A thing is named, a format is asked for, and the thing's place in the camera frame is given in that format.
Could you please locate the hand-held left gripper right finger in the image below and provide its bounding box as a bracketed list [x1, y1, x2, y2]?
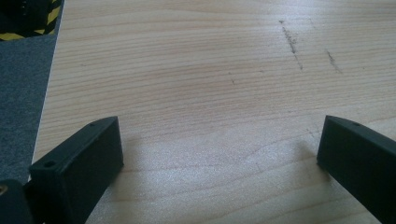
[317, 115, 396, 224]

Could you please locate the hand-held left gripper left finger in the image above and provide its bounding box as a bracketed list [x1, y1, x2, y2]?
[28, 116, 124, 224]

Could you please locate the black stand with striped base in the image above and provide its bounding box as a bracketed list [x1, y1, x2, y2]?
[0, 0, 65, 41]

